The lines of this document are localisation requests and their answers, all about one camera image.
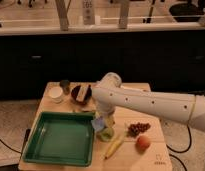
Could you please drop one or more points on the green plastic tray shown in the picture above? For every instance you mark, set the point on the green plastic tray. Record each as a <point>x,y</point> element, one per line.
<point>62,139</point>

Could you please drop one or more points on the dark bowl with box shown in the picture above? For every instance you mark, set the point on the dark bowl with box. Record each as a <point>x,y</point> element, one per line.
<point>81,94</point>

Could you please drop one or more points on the red grapes bunch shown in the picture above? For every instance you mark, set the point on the red grapes bunch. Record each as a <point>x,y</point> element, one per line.
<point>135,129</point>

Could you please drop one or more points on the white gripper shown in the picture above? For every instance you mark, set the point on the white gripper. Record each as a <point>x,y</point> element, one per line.
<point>106,116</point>

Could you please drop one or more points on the green cup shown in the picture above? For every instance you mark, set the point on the green cup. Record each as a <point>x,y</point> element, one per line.
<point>106,134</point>

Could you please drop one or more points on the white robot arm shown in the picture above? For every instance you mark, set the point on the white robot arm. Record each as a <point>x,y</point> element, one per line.
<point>187,109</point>

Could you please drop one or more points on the blue sponge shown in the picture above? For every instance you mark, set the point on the blue sponge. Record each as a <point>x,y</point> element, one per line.
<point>98,124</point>

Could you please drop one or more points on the dark metal can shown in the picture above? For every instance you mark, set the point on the dark metal can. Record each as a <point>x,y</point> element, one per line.
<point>65,85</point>

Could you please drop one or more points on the yellow banana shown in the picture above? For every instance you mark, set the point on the yellow banana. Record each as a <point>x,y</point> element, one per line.
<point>115,144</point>

